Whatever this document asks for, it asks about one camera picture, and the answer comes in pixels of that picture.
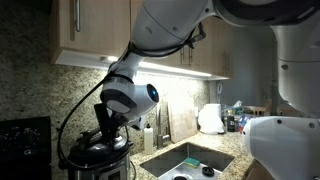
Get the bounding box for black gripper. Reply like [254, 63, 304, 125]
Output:
[94, 103, 123, 144]

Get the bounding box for black pressure cooker lid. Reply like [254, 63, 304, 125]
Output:
[68, 130, 130, 168]

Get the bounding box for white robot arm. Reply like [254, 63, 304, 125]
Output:
[101, 0, 320, 180]

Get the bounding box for stainless steel pressure cooker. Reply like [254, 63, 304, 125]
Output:
[59, 153, 130, 180]

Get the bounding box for black electric stove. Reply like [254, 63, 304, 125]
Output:
[0, 116, 52, 180]

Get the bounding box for white soap bottle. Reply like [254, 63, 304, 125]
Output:
[144, 125, 153, 154]

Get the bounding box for curved steel faucet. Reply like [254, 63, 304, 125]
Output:
[156, 105, 170, 149]

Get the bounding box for under-cabinet light strip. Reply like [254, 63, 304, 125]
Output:
[99, 55, 213, 78]

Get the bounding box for stainless steel sink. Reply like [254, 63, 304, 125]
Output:
[141, 143, 234, 180]

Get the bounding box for wooden cutting board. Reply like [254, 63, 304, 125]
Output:
[168, 97, 197, 143]

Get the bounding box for green sponge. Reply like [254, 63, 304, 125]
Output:
[183, 157, 200, 168]

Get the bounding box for wooden upper cabinets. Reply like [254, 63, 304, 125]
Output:
[50, 0, 233, 80]

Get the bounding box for black sink stopper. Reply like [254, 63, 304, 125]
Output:
[202, 167, 215, 177]

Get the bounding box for dark jar on counter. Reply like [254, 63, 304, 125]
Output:
[227, 116, 235, 132]

